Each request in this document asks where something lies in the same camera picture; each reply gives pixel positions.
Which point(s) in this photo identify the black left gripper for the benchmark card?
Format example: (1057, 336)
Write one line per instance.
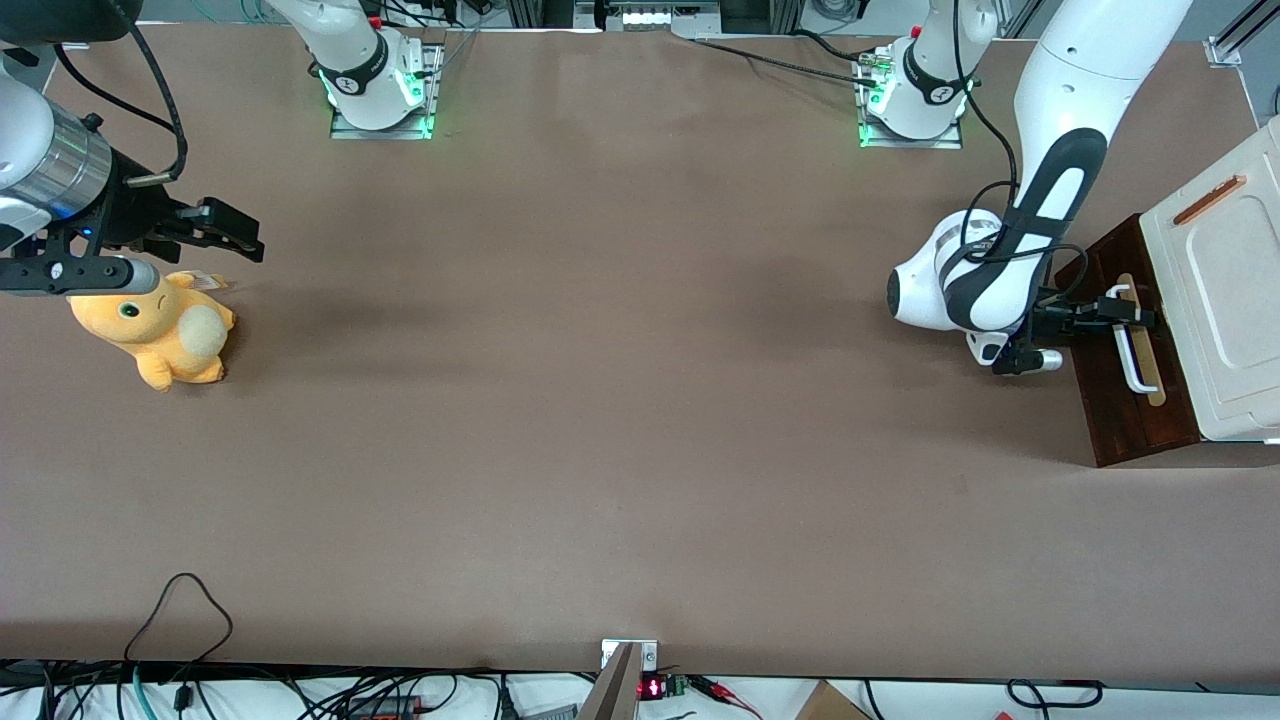
(1056, 320)

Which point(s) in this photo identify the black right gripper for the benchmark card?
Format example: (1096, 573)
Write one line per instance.
(133, 217)

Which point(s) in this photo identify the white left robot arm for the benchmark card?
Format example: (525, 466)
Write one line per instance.
(1070, 90)

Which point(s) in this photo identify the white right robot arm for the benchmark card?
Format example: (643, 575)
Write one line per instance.
(375, 80)

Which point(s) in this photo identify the yellow plush toy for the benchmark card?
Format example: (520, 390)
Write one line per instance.
(165, 330)

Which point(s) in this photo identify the brown cardboard piece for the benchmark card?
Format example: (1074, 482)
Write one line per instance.
(830, 703)

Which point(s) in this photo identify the white power strip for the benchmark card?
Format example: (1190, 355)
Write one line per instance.
(660, 15)

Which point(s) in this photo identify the orange black device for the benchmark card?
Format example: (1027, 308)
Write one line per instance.
(385, 708)

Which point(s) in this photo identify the red clip leads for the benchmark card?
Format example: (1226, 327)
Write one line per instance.
(725, 692)

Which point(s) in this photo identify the red LED display module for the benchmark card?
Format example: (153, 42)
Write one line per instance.
(652, 688)

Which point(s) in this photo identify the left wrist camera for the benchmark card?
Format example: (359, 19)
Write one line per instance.
(1040, 360)

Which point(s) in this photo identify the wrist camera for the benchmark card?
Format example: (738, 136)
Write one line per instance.
(1040, 360)
(90, 276)

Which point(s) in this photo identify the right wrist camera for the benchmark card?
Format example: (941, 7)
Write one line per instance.
(90, 276)

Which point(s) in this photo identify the aluminium frame profile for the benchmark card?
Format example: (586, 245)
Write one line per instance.
(1235, 40)

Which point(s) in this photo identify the small metal bracket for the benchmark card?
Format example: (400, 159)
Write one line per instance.
(610, 652)

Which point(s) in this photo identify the aluminium camera pole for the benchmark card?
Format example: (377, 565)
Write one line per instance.
(612, 695)

